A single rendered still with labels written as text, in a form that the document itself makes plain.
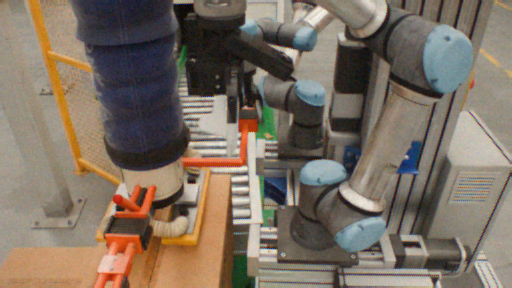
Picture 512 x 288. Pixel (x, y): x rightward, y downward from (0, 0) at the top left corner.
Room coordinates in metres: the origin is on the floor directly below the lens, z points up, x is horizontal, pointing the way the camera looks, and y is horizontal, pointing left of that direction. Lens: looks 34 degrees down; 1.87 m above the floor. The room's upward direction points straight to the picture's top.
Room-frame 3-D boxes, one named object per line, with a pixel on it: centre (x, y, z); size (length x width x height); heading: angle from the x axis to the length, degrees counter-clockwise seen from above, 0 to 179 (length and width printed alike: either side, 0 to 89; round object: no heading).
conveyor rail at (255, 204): (2.47, 0.05, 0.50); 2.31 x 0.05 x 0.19; 3
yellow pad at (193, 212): (0.91, 0.20, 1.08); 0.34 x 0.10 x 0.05; 179
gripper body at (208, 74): (0.57, 0.06, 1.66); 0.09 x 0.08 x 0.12; 87
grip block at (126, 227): (0.67, 0.31, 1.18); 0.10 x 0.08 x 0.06; 89
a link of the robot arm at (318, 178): (0.81, -0.18, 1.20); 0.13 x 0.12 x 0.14; 23
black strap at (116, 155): (0.92, 0.30, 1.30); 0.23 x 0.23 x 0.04
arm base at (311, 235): (0.81, -0.18, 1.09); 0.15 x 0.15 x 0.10
